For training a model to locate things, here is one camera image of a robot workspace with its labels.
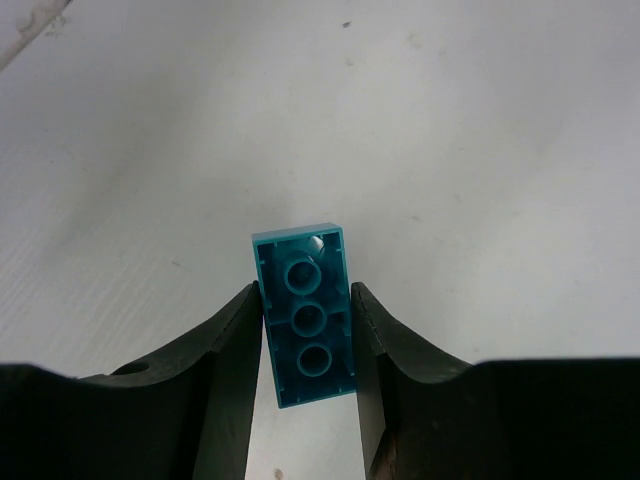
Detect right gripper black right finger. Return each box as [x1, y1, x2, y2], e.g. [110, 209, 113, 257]
[351, 282, 639, 479]

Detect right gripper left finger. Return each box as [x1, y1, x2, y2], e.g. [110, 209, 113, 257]
[1, 284, 262, 479]

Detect teal lego brick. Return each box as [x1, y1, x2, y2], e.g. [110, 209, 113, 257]
[251, 223, 355, 409]

